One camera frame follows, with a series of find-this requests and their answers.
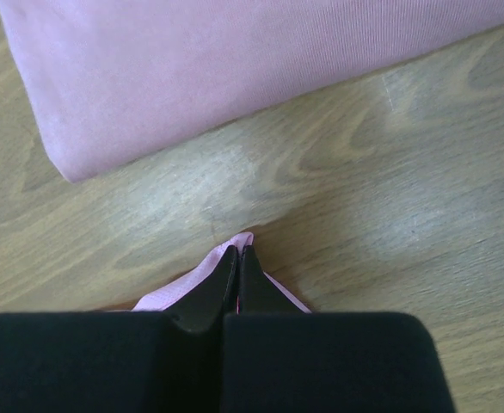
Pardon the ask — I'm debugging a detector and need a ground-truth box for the light pink t-shirt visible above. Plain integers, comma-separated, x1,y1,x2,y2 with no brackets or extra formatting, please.
129,231,316,314

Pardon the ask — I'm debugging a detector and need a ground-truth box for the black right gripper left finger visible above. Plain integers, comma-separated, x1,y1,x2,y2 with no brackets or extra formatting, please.
0,246,238,412

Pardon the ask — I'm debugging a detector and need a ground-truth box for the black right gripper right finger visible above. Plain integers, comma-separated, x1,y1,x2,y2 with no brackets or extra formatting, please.
224,246,455,412

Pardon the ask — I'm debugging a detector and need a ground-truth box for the folded dusty pink t-shirt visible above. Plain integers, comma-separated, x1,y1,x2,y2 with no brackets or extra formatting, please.
0,1,504,182

